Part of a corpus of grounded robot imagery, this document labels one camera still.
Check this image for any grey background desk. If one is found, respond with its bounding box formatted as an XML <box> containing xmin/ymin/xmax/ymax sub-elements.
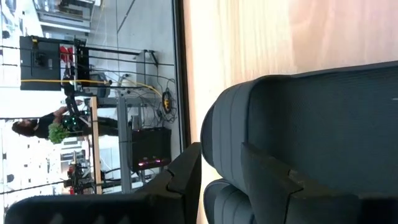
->
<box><xmin>33</xmin><ymin>0</ymin><xmax>96</xmax><ymax>32</ymax></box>

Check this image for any background black yellow cable coil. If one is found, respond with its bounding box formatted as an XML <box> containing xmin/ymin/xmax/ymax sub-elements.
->
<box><xmin>161</xmin><ymin>90</ymin><xmax>173</xmax><ymax>114</ymax></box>

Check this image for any small background green plant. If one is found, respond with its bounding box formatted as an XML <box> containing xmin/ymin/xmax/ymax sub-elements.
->
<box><xmin>47</xmin><ymin>122</ymin><xmax>71</xmax><ymax>145</ymax></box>

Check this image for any black background monitor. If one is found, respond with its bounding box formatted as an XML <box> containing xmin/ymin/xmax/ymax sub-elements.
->
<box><xmin>19</xmin><ymin>35</ymin><xmax>62</xmax><ymax>91</ymax></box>

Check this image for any black rubber slide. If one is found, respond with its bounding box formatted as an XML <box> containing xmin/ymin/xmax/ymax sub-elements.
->
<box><xmin>200</xmin><ymin>60</ymin><xmax>398</xmax><ymax>196</ymax></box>
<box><xmin>203</xmin><ymin>179</ymin><xmax>257</xmax><ymax>224</ymax></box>

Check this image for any background robot with red parts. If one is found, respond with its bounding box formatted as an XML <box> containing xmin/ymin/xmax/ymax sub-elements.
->
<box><xmin>63</xmin><ymin>164</ymin><xmax>95</xmax><ymax>196</ymax></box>

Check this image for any person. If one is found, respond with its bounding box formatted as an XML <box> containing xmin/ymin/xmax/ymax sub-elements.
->
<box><xmin>11</xmin><ymin>105</ymin><xmax>119</xmax><ymax>139</ymax></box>

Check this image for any background black computer case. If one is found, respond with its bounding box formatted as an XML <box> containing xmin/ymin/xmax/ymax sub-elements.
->
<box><xmin>130</xmin><ymin>126</ymin><xmax>173</xmax><ymax>172</ymax></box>

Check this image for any black aluminium table frame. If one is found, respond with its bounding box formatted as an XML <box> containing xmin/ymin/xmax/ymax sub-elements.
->
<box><xmin>172</xmin><ymin>0</ymin><xmax>192</xmax><ymax>150</ymax></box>

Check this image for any thin yellow background cable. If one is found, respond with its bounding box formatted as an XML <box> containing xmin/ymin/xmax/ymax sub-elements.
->
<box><xmin>20</xmin><ymin>78</ymin><xmax>163</xmax><ymax>98</ymax></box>

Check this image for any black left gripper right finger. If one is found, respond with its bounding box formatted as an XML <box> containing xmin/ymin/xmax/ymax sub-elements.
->
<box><xmin>241</xmin><ymin>142</ymin><xmax>361</xmax><ymax>224</ymax></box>

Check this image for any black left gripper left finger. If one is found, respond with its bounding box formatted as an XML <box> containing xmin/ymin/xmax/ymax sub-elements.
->
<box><xmin>136</xmin><ymin>142</ymin><xmax>203</xmax><ymax>224</ymax></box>

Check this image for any red background object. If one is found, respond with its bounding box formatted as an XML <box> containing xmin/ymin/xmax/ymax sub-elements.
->
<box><xmin>59</xmin><ymin>45</ymin><xmax>74</xmax><ymax>63</ymax></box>

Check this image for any thin black hanging cable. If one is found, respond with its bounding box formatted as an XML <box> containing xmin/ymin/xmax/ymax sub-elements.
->
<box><xmin>0</xmin><ymin>63</ymin><xmax>175</xmax><ymax>67</ymax></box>

